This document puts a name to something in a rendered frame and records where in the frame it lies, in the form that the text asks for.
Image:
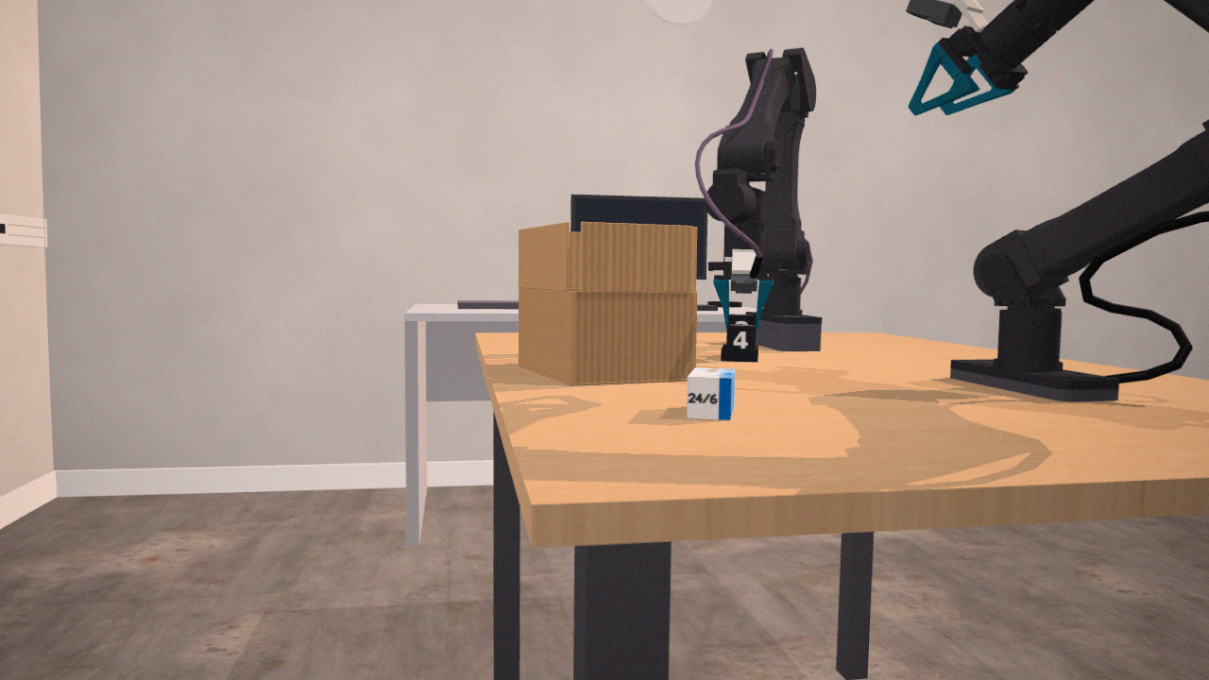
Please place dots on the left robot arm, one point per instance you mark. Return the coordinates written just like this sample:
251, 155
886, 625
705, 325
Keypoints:
1027, 264

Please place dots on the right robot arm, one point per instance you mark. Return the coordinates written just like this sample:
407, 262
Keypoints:
769, 141

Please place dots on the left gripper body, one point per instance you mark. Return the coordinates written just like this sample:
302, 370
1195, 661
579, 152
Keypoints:
1001, 45

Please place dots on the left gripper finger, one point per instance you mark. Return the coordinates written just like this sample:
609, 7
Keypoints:
964, 84
994, 93

